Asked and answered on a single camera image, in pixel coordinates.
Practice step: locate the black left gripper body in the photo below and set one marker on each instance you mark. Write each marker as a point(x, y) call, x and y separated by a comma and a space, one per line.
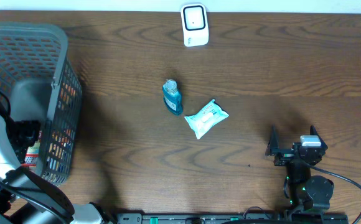
point(22, 135)

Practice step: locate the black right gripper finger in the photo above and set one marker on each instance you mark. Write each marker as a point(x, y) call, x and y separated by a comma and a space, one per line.
point(313, 131)
point(273, 142)

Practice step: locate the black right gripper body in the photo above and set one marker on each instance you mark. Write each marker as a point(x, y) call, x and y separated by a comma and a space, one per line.
point(285, 155)

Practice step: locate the yellow snack bag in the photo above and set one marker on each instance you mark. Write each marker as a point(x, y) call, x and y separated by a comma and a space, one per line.
point(32, 155)

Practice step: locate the light blue wet wipes pack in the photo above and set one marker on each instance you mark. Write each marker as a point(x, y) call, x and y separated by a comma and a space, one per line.
point(210, 115)

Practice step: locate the blue mouthwash bottle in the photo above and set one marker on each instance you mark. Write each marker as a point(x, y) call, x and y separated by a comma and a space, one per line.
point(172, 97)

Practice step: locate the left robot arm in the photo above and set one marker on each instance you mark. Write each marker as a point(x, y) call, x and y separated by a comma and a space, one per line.
point(24, 196)

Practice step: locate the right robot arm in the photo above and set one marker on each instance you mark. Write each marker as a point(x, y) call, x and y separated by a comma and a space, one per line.
point(309, 194)

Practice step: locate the white barcode scanner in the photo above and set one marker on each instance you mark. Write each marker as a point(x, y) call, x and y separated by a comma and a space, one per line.
point(194, 25)

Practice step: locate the grey plastic shopping basket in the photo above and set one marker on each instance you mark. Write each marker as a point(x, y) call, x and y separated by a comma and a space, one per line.
point(38, 82)

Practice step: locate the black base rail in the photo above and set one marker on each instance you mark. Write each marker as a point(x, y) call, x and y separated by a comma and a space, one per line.
point(138, 218)

